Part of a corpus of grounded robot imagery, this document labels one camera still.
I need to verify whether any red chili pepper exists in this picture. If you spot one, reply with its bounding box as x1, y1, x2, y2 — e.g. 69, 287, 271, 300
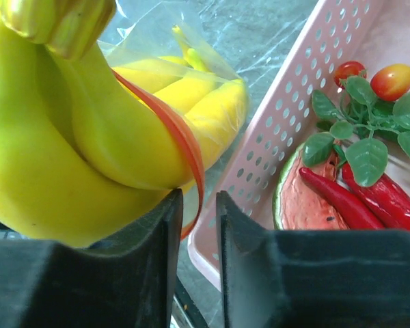
342, 163, 410, 231
299, 167, 385, 230

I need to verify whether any cherry tomato sprig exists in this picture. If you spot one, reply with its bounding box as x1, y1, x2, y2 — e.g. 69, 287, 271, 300
302, 62, 410, 187

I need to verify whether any clear zip bag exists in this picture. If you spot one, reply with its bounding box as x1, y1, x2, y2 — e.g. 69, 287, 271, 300
95, 0, 250, 241

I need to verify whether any pink perforated plastic basket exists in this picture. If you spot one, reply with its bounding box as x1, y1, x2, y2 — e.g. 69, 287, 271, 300
188, 1, 410, 288

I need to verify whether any yellow banana bunch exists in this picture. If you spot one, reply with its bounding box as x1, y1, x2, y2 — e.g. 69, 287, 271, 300
0, 0, 248, 249

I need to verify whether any watermelon slice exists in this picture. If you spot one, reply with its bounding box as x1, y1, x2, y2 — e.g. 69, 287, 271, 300
272, 145, 349, 230

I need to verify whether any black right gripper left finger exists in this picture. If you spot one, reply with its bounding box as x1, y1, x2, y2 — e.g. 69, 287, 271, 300
0, 190, 183, 327

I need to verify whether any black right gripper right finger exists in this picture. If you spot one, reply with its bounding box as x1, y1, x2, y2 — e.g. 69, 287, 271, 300
216, 191, 410, 327

